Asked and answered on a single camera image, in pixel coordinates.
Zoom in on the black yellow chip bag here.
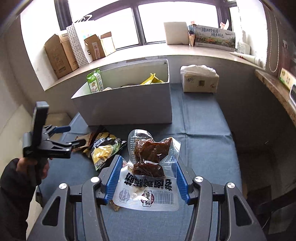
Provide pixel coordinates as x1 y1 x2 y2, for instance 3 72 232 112
83 126 127 172

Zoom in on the brown meat vacuum pouch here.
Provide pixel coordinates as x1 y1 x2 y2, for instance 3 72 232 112
112 129 181 211

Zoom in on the green snack packet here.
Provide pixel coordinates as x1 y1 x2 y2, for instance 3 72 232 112
86 68 104 93

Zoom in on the yellow blue chip bag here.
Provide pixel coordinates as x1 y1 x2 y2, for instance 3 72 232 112
140 73 163 85

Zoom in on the person's left forearm sleeve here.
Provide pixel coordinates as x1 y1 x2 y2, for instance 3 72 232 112
1 158 37 240

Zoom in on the person's left hand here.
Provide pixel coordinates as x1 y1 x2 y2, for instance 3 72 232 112
16 158 50 179

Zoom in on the brown paper snack bag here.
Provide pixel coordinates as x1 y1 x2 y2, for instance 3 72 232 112
72 133 93 152

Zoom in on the white cardboard storage box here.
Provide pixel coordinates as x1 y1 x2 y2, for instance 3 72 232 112
71 59 172 126

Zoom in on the tall brown cardboard box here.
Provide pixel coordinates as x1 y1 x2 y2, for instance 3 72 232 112
44 31 79 79

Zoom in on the small open cardboard box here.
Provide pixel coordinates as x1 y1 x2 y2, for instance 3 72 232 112
84 32 116 61

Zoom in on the dotted white paper bag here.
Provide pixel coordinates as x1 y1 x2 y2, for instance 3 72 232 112
66 21 97 67

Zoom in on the tissue box with bag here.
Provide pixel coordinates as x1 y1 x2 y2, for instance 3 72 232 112
180 65 219 93

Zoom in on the wooden side shelf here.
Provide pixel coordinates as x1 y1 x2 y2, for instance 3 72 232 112
255 69 296 126

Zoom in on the white digital clock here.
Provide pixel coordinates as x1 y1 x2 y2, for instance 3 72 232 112
290 84 296 106

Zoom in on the rolled white paper tube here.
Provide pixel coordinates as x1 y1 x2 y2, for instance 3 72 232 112
230 52 265 69

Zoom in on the white plastic bottle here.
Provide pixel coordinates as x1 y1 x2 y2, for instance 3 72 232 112
237 30 251 55

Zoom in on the printed landscape carton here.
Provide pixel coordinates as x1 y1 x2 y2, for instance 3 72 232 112
191 25 235 52

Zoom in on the beige tea box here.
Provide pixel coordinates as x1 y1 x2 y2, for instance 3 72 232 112
279 68 295 91

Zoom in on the white box on sill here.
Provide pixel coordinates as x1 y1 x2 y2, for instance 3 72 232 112
164 22 189 45

